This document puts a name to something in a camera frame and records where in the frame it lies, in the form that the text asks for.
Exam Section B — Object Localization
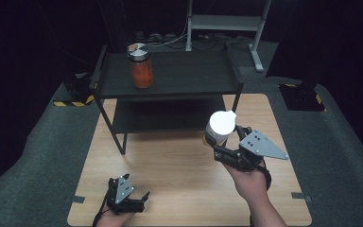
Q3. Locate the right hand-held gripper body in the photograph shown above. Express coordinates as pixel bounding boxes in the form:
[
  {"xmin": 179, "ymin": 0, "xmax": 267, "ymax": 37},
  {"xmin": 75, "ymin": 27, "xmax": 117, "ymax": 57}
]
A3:
[{"xmin": 213, "ymin": 128, "xmax": 290, "ymax": 173}]

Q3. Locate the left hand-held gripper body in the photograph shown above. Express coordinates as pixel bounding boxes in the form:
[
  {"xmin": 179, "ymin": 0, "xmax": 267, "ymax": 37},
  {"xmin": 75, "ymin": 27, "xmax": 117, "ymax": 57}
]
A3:
[{"xmin": 105, "ymin": 175, "xmax": 146, "ymax": 216}]

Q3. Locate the glass jar with white lid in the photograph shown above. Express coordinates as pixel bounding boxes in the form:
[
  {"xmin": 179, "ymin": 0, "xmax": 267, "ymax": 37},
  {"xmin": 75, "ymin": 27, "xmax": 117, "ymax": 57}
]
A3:
[{"xmin": 202, "ymin": 110, "xmax": 238, "ymax": 148}]

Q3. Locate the black two-tier shelf rack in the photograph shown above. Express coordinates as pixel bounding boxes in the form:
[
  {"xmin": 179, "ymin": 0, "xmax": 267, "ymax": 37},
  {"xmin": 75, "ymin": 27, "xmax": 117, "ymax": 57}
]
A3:
[{"xmin": 89, "ymin": 42, "xmax": 245, "ymax": 156}]

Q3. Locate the glass jar with silver lid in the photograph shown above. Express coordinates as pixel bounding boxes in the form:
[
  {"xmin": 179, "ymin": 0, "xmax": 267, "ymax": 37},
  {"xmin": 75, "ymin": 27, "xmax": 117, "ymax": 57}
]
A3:
[{"xmin": 126, "ymin": 42, "xmax": 155, "ymax": 90}]

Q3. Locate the person's left hand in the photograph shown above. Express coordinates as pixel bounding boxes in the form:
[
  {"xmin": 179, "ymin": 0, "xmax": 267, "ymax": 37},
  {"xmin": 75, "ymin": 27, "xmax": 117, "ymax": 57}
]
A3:
[{"xmin": 95, "ymin": 203, "xmax": 136, "ymax": 227}]

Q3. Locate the person's right hand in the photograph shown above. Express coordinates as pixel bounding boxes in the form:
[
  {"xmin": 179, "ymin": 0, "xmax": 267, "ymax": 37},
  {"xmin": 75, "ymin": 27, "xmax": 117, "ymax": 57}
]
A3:
[{"xmin": 224, "ymin": 160, "xmax": 270, "ymax": 206}]

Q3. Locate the grey tape piece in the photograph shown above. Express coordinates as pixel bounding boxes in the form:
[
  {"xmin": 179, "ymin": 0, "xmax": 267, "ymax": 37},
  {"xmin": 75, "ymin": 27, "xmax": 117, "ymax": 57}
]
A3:
[
  {"xmin": 290, "ymin": 191, "xmax": 314, "ymax": 203},
  {"xmin": 64, "ymin": 195, "xmax": 86, "ymax": 204}
]

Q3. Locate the grey metal stand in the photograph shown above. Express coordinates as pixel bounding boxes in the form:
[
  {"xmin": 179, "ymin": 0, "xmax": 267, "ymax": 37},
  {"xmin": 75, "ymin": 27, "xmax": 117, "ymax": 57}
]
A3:
[{"xmin": 184, "ymin": 0, "xmax": 272, "ymax": 74}]

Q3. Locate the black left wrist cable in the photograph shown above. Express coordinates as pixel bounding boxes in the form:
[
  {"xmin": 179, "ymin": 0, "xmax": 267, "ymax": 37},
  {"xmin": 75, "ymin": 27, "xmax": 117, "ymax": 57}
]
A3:
[{"xmin": 92, "ymin": 201, "xmax": 112, "ymax": 227}]

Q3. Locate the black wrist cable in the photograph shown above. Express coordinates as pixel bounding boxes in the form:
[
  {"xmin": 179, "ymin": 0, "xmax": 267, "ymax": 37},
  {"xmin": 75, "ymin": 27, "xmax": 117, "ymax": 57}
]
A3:
[
  {"xmin": 92, "ymin": 201, "xmax": 112, "ymax": 227},
  {"xmin": 258, "ymin": 165, "xmax": 273, "ymax": 192}
]

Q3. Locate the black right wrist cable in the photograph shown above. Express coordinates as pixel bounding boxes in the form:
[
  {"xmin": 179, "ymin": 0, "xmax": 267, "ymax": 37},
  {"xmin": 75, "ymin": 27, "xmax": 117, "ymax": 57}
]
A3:
[{"xmin": 258, "ymin": 165, "xmax": 273, "ymax": 192}]

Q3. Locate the black base plate striped tape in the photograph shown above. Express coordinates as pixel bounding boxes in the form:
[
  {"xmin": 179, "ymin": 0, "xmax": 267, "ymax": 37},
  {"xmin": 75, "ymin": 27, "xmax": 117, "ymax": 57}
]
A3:
[
  {"xmin": 278, "ymin": 82, "xmax": 326, "ymax": 113},
  {"xmin": 53, "ymin": 73, "xmax": 98, "ymax": 108}
]

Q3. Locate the bundle of floor cables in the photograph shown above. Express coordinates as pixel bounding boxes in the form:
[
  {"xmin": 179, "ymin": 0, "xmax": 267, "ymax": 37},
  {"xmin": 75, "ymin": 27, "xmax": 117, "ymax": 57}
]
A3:
[{"xmin": 133, "ymin": 29, "xmax": 256, "ymax": 52}]

